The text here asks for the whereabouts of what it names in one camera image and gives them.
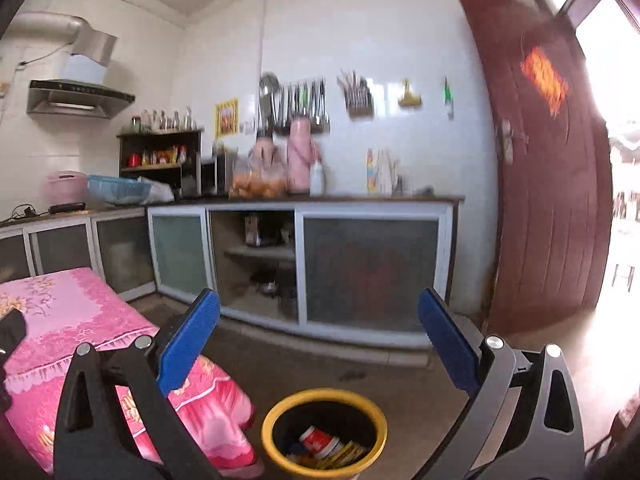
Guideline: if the bag of orange snacks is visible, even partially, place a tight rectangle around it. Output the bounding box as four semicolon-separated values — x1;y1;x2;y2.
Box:
229;157;288;200

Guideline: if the steel range hood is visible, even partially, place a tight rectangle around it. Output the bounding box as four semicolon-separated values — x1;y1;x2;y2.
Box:
8;12;136;119

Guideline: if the pink floral tablecloth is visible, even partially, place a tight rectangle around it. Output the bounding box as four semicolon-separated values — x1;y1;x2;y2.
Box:
1;268;264;479

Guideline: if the yellow rimmed black trash bin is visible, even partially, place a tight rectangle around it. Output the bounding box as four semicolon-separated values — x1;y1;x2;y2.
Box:
262;388;388;479

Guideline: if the blue plastic basin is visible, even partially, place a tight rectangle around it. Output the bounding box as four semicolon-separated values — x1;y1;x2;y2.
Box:
88;174;151;206

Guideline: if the pink thermos flask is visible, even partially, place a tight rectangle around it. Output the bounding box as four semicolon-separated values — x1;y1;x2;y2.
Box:
250;136;276;168
286;116;320;194

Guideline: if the yellow wall poster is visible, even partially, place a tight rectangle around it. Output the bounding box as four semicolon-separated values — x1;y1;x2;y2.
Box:
215;98;239;139

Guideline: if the white kitchen cabinet run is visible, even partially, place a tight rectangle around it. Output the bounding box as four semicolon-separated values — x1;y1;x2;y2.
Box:
1;197;461;350

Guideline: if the brown wooden door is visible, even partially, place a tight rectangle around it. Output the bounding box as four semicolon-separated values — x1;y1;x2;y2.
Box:
459;0;613;335

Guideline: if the hanging utensil rack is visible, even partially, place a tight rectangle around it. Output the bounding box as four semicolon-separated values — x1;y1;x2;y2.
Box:
256;72;331;138

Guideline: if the dark wooden spice shelf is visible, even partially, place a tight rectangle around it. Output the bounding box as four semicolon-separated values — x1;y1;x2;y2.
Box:
117;129;203;198

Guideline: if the yellow white carton box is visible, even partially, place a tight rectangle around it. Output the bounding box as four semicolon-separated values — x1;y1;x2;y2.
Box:
316;441;369;470

